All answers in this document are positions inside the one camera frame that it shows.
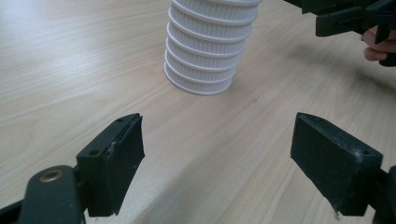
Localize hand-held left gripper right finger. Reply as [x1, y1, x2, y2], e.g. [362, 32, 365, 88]
[290, 111, 384, 218]

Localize stack of white paper cups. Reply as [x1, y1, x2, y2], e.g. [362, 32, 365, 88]
[163, 0, 264, 96]

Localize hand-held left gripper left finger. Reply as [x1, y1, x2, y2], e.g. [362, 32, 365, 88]
[76, 112, 147, 218]

